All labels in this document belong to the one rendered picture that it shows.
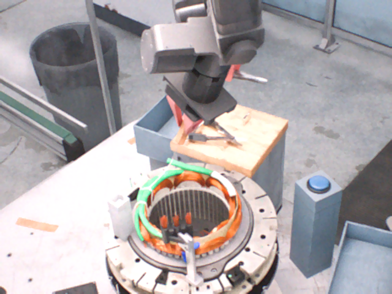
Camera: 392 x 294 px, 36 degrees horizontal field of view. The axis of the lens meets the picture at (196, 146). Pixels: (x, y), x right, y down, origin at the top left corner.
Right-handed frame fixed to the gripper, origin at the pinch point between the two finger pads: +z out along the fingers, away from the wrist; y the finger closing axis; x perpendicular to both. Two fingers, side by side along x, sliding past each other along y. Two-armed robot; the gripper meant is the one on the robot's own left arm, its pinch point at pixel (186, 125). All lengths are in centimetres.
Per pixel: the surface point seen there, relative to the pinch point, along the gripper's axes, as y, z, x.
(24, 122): -69, 90, 17
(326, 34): -73, 146, 221
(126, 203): -0.2, 16.5, -8.6
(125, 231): 2.2, 22.4, -9.4
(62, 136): -53, 80, 20
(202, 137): -7.8, 26.8, 20.0
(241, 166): 2.8, 25.4, 21.4
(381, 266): 35.6, 17.0, 22.6
